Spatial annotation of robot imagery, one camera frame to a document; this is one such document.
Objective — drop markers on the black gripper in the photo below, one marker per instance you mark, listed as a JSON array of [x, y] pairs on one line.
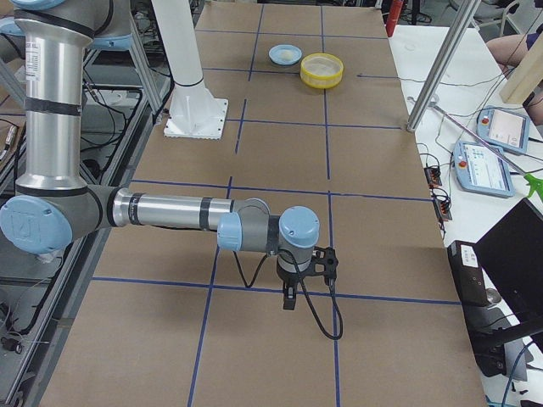
[[289, 281]]

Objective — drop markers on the yellow plastic steamer basket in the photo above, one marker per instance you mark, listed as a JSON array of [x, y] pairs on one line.
[[321, 70]]

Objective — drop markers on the lower orange circuit board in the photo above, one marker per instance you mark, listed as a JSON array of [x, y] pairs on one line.
[[442, 207]]

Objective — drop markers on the orange circuit board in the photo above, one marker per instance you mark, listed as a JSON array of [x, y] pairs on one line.
[[432, 174], [442, 207]]

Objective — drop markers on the brown paper table cover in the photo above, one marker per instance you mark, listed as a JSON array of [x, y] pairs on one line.
[[171, 320]]

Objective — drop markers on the upper orange circuit board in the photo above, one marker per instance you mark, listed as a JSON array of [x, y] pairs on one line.
[[432, 174]]

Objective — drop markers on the black desktop box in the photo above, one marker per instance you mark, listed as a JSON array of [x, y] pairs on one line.
[[494, 341]]

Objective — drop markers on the lower teach pendant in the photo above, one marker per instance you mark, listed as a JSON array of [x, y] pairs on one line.
[[478, 170]]

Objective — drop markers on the teach pendant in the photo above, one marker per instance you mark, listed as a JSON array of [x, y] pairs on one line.
[[504, 128], [478, 170]]

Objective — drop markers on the black computer monitor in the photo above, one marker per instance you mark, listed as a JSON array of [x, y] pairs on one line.
[[511, 255]]

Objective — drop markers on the light blue plate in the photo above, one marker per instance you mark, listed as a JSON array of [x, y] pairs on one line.
[[285, 54]]

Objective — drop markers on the upper teach pendant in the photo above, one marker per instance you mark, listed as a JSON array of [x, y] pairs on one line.
[[504, 128]]

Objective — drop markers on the red fire extinguisher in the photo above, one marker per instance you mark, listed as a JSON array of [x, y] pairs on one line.
[[393, 17]]

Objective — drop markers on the wooden board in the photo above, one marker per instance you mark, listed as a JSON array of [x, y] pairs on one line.
[[526, 77]]

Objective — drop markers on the seated person leg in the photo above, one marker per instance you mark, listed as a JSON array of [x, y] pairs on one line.
[[508, 51]]

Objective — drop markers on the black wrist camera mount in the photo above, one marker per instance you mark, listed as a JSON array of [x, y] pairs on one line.
[[324, 263]]

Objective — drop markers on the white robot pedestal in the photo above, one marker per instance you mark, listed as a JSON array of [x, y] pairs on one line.
[[194, 112]]

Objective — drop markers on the aluminium frame side rack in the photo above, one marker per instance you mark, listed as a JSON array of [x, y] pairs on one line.
[[40, 294]]

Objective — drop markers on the silver aluminium frame post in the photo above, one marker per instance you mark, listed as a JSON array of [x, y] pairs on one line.
[[444, 56]]

